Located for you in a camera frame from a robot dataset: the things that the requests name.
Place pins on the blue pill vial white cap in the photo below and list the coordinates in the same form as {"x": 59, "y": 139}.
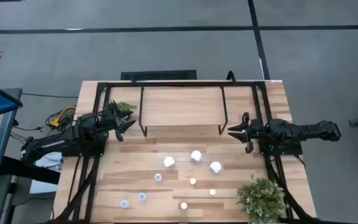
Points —
{"x": 158, "y": 177}
{"x": 183, "y": 205}
{"x": 124, "y": 203}
{"x": 142, "y": 196}

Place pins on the black crossbeam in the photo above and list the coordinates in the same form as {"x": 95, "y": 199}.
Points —
{"x": 30, "y": 170}

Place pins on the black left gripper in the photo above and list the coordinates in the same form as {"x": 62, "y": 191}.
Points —
{"x": 112, "y": 119}

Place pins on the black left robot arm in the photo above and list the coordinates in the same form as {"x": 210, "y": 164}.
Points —
{"x": 57, "y": 143}

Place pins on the white medicine bottle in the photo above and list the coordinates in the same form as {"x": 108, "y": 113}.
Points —
{"x": 215, "y": 167}
{"x": 196, "y": 155}
{"x": 168, "y": 161}

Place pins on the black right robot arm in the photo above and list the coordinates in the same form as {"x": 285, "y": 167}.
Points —
{"x": 306, "y": 130}

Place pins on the black metal table frame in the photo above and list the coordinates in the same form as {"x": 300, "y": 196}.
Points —
{"x": 179, "y": 84}

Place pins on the white printed paper sheet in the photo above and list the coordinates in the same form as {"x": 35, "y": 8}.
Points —
{"x": 48, "y": 161}

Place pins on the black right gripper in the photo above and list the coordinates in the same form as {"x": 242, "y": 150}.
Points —
{"x": 256, "y": 132}

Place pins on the yellow pill vial white cap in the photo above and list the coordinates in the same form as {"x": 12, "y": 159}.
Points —
{"x": 212, "y": 192}

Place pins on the small green plant sprig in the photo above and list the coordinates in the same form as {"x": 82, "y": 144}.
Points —
{"x": 125, "y": 106}

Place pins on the black floor grille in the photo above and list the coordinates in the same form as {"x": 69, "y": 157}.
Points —
{"x": 158, "y": 75}

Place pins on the orange pill vial white cap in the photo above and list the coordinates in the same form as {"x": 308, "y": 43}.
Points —
{"x": 192, "y": 180}

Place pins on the bushy green potted plant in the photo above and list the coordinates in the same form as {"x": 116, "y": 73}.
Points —
{"x": 261, "y": 199}

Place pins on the wooden shelf black metal legs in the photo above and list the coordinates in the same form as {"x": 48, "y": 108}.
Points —
{"x": 182, "y": 105}

